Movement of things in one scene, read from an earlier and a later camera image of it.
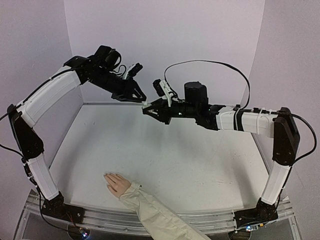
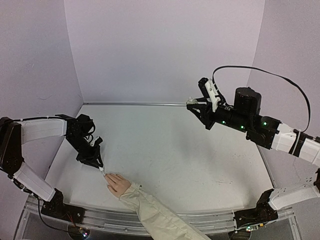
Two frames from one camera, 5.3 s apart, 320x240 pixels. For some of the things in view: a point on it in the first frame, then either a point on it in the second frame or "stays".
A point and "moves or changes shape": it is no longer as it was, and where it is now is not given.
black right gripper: (166, 113) to (209, 114)
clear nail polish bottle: (146, 106) moves or changes shape
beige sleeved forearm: (161, 222) stays
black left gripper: (128, 94) to (92, 158)
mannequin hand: (116, 183) stays
